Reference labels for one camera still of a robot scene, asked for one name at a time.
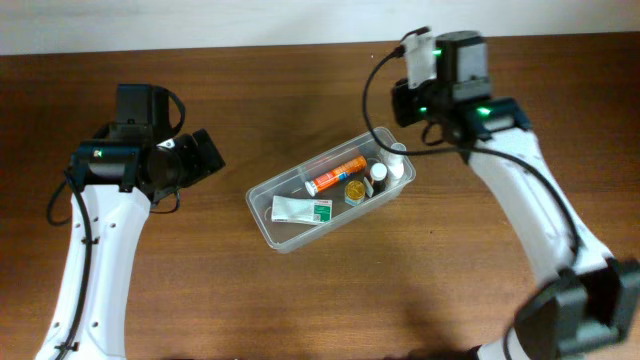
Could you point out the black white-capped bottle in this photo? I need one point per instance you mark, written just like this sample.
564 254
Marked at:
374 179

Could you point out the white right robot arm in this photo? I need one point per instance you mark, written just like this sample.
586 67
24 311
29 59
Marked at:
586 298

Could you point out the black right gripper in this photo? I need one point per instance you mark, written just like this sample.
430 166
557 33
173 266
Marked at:
406 105

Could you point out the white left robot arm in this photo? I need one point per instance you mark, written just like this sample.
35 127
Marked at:
115 184

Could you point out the white squeeze tube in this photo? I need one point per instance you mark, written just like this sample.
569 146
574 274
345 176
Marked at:
395 165

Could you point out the clear plastic container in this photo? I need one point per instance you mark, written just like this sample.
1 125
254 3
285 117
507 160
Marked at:
286 237

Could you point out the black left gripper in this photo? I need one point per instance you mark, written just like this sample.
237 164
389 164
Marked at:
209 156

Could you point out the gold lid balm jar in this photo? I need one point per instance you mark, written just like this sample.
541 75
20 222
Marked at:
355 193

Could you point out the orange white-capped tube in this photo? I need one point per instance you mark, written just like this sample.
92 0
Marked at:
335 176

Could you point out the white green medicine box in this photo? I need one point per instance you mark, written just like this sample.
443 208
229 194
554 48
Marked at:
301 211

